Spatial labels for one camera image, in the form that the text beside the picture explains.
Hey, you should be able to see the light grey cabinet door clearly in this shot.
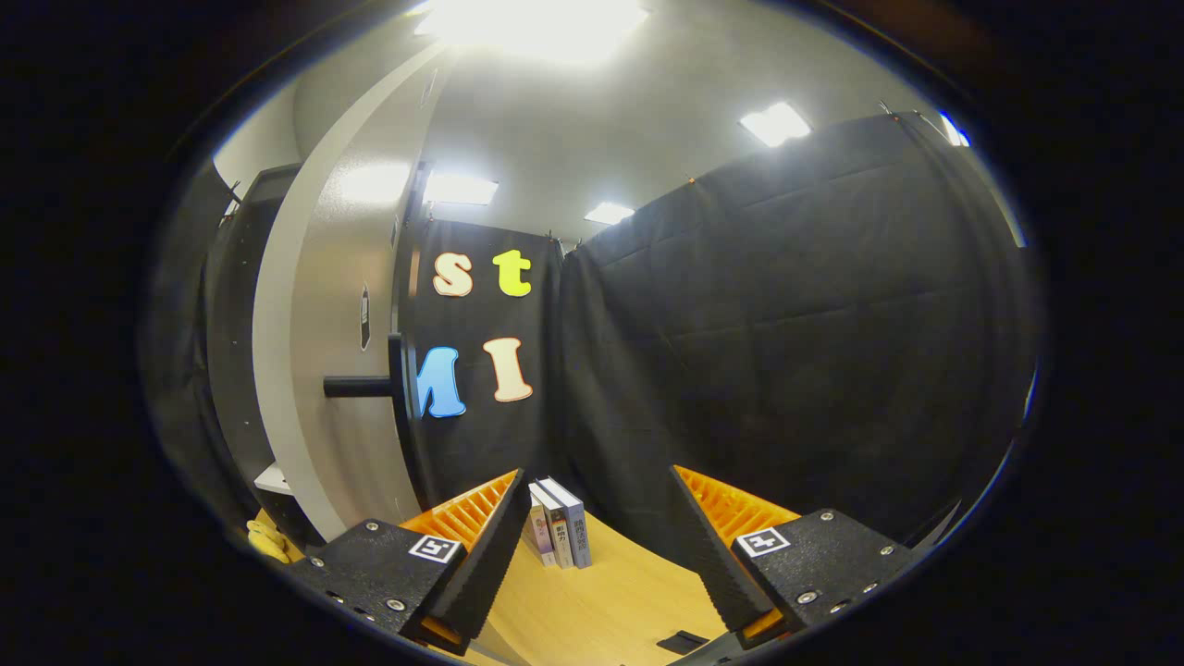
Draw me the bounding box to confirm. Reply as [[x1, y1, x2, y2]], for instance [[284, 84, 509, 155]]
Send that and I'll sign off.
[[252, 42, 454, 542]]

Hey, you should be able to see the black backdrop cloth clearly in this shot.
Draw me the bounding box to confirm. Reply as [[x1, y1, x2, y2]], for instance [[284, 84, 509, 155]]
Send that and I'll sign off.
[[143, 111, 1042, 574]]

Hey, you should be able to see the large ceiling light panel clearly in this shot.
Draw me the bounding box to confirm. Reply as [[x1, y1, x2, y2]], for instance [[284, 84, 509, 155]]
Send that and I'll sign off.
[[412, 0, 650, 64]]

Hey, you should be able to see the dark spine book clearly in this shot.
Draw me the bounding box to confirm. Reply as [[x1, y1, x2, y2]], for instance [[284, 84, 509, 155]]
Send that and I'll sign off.
[[529, 481, 576, 569]]

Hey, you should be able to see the pink cover book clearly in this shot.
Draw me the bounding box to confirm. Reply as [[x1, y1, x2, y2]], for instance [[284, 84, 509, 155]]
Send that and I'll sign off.
[[527, 490, 558, 568]]

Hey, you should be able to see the yellow plush toy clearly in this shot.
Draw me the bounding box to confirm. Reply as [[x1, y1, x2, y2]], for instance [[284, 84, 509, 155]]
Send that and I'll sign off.
[[245, 518, 292, 563]]

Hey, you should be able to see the black cabinet door handle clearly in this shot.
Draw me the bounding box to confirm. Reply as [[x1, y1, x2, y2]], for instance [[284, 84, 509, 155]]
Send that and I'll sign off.
[[322, 333, 415, 431]]

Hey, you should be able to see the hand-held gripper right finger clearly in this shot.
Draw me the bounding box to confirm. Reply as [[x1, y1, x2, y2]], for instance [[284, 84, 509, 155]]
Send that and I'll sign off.
[[668, 464, 926, 648]]

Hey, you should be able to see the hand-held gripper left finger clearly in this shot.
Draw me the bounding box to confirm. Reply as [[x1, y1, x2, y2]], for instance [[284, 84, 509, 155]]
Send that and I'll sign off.
[[282, 467, 533, 658]]

